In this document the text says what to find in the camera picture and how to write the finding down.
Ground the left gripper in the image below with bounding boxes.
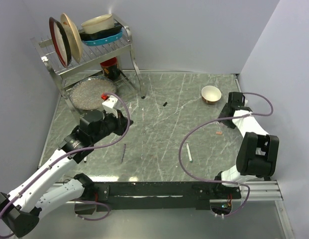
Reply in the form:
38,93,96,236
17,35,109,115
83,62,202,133
91,108,133,143

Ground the green marker pen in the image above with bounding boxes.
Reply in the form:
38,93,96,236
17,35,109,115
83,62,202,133
186,143,193,163

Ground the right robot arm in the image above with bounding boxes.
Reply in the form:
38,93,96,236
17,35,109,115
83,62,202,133
212,92,280,198

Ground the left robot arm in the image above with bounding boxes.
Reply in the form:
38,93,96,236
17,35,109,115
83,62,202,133
0,110,133,238

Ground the purple pen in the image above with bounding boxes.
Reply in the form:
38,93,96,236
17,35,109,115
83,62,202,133
120,144,126,164

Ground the small cream bowl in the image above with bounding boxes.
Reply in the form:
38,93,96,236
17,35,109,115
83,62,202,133
201,86,222,105

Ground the clear glass plate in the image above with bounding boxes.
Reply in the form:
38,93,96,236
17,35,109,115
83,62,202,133
69,76,117,111

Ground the red black cup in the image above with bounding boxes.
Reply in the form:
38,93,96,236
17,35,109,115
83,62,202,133
100,57,120,81

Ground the steel dish rack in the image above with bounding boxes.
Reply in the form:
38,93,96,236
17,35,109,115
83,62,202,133
31,14,146,121

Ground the black base bar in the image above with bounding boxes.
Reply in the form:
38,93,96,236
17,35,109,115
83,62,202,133
80,181,241,210

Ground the blue dotted dish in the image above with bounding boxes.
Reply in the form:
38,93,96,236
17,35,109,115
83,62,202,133
82,30,123,46

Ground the beige plate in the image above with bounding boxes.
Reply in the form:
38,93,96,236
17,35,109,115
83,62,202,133
60,13,83,63

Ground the black tray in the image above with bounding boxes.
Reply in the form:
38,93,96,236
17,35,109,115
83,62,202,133
80,23,122,41

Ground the red black rimmed plate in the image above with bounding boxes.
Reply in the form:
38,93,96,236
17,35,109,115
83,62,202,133
49,17,72,68

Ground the cream bowl on rack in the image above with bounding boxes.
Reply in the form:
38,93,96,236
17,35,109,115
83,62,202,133
81,14,114,34

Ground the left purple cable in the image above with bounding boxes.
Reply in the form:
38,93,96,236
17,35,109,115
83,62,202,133
0,92,134,237

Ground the purple cable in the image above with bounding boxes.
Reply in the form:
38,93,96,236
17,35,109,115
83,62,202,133
0,92,134,237
178,92,274,217

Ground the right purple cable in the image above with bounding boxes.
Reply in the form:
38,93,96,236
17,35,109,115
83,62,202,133
178,92,274,217

